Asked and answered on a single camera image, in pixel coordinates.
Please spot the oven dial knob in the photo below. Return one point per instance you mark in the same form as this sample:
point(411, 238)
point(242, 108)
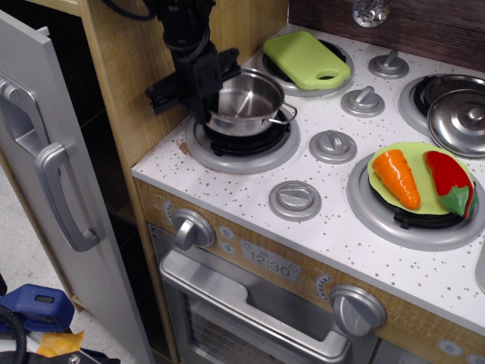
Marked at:
point(356, 311)
point(192, 230)

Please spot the silver fridge door handle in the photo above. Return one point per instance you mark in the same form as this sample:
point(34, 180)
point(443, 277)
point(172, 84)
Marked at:
point(48, 164)

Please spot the green plastic cutting board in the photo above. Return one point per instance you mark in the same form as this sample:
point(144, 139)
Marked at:
point(306, 61)

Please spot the back right stove burner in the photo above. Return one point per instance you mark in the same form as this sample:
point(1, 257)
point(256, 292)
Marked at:
point(411, 104)

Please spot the silver stovetop knob back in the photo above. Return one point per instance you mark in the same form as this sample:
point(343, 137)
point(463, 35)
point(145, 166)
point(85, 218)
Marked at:
point(389, 66)

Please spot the oven clock display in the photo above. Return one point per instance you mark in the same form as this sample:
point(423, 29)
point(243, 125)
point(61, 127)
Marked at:
point(270, 260)

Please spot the small steel pot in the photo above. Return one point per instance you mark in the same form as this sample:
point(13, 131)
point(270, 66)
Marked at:
point(248, 104)

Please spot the silver stovetop knob upper middle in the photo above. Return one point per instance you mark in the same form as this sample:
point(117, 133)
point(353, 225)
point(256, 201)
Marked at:
point(362, 103)

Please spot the silver stovetop knob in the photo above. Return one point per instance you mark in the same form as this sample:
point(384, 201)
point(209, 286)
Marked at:
point(362, 103)
point(389, 66)
point(295, 201)
point(332, 147)

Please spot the red toy chili pepper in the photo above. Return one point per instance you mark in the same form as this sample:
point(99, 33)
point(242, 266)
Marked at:
point(453, 186)

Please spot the front right stove burner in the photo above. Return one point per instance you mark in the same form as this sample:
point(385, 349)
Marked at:
point(379, 219)

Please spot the light green plate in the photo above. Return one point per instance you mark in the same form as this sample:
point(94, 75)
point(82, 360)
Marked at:
point(413, 152)

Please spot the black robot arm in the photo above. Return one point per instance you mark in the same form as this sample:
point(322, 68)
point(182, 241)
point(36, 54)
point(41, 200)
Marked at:
point(186, 28)

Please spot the silver stovetop knob lower middle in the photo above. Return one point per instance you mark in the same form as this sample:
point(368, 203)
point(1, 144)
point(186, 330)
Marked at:
point(332, 147)

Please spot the blue clamp tool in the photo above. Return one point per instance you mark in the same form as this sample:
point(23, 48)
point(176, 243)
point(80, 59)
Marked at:
point(39, 308)

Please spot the front left stove burner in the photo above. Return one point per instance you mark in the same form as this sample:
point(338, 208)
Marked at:
point(242, 155)

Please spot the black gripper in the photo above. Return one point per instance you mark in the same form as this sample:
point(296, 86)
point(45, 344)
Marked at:
point(195, 85)

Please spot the steel pot lid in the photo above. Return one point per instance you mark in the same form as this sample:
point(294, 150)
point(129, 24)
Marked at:
point(456, 123)

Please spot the yellow tape piece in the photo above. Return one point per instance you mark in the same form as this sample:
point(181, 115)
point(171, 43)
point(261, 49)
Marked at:
point(56, 344)

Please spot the orange toy carrot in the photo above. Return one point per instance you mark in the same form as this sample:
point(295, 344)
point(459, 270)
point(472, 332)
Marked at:
point(394, 172)

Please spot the grey fridge door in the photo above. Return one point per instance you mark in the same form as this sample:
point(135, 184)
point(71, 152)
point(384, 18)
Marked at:
point(43, 144)

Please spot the chrome faucet tip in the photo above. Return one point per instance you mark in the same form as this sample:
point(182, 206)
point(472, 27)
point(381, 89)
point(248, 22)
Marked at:
point(370, 13)

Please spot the back left stove burner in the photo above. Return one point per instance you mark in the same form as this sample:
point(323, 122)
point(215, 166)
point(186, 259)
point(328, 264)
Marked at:
point(265, 65)

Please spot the steel pan on back burner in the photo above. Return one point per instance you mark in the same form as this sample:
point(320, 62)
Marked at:
point(441, 85)

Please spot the left oven dial knob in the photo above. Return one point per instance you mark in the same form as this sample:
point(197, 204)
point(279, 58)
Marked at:
point(192, 230)

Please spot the right oven dial knob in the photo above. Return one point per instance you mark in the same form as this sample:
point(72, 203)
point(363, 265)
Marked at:
point(356, 311)

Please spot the stove burner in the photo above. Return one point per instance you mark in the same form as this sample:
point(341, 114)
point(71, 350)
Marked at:
point(242, 155)
point(411, 104)
point(265, 65)
point(379, 219)

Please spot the silver stovetop knob front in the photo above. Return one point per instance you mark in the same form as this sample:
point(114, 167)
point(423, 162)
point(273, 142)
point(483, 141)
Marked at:
point(295, 201)

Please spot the silver oven door handle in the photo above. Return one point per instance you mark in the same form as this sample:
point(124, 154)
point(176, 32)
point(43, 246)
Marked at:
point(231, 298)

